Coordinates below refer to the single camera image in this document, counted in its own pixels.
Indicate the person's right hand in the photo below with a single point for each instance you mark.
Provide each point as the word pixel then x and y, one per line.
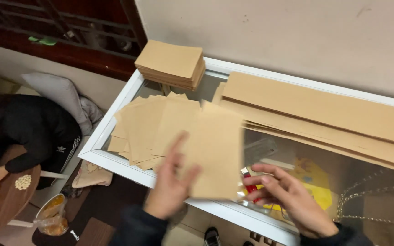
pixel 296 205

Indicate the person's left hand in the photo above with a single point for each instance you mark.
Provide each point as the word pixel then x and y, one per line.
pixel 168 191

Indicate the person's right fingers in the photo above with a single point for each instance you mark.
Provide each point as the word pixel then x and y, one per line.
pixel 263 181

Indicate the single brown paper envelope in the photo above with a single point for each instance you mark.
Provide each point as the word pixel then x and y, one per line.
pixel 217 150

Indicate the red lighter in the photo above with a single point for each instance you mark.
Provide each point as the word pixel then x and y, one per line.
pixel 251 187

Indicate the white stick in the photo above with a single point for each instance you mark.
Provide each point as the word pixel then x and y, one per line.
pixel 277 164

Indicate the clear plastic box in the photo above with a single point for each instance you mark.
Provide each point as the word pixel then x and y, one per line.
pixel 260 150

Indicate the yellow paper sheet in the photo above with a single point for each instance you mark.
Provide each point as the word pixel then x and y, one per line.
pixel 315 191

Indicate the black and white shoe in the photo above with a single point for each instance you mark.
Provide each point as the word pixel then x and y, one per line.
pixel 212 236

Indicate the stack of long brown sheets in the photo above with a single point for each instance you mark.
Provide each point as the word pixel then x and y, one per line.
pixel 320 116

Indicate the fanned pile of brown envelopes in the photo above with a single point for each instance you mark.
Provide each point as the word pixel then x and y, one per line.
pixel 142 129

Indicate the neat stack of brown envelopes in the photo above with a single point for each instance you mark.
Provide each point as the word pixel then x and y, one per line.
pixel 171 65

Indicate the white-framed glass display case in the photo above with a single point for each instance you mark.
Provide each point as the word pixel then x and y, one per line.
pixel 115 136

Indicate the cream printed cloth bag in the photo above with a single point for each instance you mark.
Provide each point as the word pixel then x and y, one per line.
pixel 92 175

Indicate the dark floor mat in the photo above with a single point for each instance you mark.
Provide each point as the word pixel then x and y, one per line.
pixel 94 208

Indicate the small grey cushion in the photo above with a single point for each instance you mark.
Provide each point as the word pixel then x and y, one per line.
pixel 91 110

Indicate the clear plastic bag of food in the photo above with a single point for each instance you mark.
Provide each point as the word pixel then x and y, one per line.
pixel 51 216

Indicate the large grey pillow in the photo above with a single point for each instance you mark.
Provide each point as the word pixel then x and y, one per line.
pixel 58 97

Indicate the cluster of small dough pieces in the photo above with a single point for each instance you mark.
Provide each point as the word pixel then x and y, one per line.
pixel 23 182

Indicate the dark window with iron grille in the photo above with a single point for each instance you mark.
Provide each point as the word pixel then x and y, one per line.
pixel 67 30

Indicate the round brown wooden table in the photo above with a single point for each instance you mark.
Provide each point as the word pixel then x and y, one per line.
pixel 5 201

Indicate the green cloth piece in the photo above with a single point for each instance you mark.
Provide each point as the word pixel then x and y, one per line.
pixel 43 40

